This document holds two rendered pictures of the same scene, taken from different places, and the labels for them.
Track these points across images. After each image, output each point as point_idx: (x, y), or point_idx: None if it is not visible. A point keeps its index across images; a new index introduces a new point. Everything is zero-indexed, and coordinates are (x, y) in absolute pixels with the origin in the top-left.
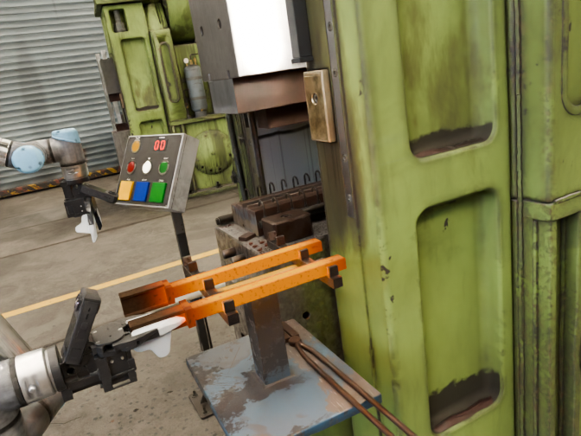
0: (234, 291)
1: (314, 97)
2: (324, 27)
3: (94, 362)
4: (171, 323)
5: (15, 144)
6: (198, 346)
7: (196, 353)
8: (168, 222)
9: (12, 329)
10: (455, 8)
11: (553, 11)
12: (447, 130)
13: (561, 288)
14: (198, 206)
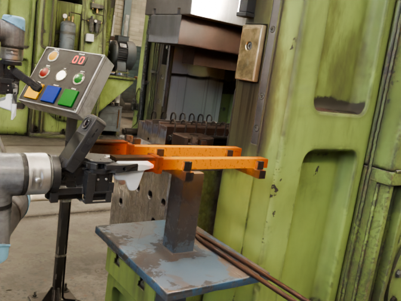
0: (190, 157)
1: (247, 45)
2: None
3: (82, 177)
4: (146, 164)
5: None
6: (38, 257)
7: (36, 263)
8: (11, 151)
9: (1, 140)
10: (359, 13)
11: None
12: (334, 98)
13: (381, 243)
14: (41, 145)
